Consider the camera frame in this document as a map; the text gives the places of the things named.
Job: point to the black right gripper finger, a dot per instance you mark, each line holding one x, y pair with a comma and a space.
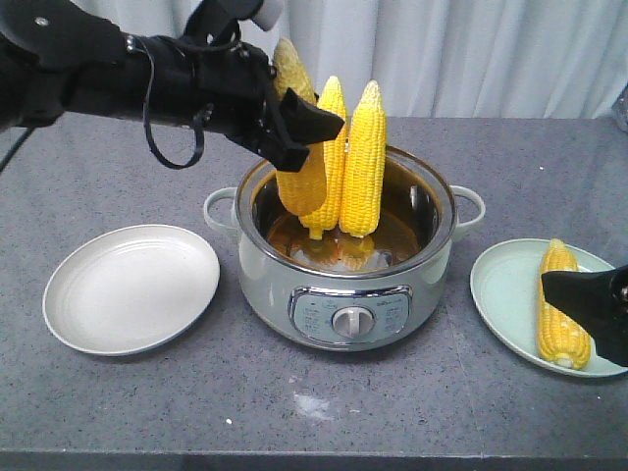
596, 301

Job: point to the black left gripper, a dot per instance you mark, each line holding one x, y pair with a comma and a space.
211, 80

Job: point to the corn cob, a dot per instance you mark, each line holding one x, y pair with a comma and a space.
364, 165
560, 340
327, 216
302, 182

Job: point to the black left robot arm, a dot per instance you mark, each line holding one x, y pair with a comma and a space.
56, 57

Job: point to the light green plate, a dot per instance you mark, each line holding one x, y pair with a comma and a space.
504, 285

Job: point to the white pleated curtain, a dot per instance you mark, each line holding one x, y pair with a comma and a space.
463, 59

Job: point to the green electric cooking pot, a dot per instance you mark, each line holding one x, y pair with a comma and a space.
345, 293

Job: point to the beige plate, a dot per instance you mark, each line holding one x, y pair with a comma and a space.
130, 290

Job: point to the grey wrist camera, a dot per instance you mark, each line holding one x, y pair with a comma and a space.
267, 13

